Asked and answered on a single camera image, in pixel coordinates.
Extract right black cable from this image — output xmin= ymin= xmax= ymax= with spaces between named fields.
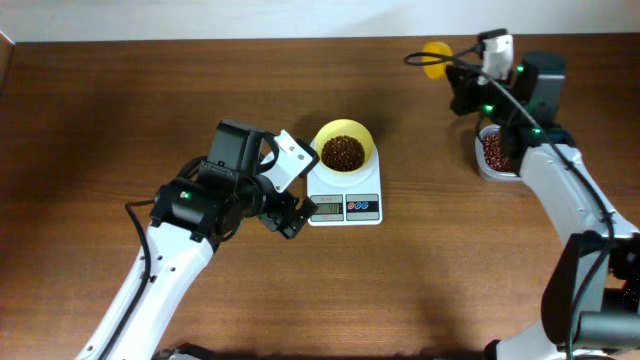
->
xmin=403 ymin=43 xmax=617 ymax=360

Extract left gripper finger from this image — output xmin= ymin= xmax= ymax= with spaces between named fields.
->
xmin=278 ymin=210 xmax=306 ymax=239
xmin=297 ymin=197 xmax=318 ymax=221

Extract white digital kitchen scale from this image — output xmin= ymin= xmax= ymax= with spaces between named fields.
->
xmin=307 ymin=144 xmax=383 ymax=227

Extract red beans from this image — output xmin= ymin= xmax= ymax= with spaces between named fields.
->
xmin=321 ymin=135 xmax=365 ymax=172

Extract black cable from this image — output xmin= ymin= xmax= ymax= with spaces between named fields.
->
xmin=94 ymin=154 xmax=211 ymax=360
xmin=403 ymin=43 xmax=617 ymax=360

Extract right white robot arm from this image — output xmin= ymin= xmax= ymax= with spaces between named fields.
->
xmin=445 ymin=52 xmax=639 ymax=359

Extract clear plastic food container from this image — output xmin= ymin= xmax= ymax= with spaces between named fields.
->
xmin=474 ymin=125 xmax=521 ymax=182

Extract yellow measuring scoop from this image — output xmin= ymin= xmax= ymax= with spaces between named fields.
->
xmin=422 ymin=42 xmax=453 ymax=80

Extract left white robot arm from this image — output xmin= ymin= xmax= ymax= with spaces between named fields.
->
xmin=78 ymin=120 xmax=320 ymax=359

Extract left black cable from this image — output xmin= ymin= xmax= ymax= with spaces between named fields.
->
xmin=94 ymin=154 xmax=211 ymax=360

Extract yellow plastic bowl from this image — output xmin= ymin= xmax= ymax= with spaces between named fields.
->
xmin=313 ymin=119 xmax=374 ymax=173

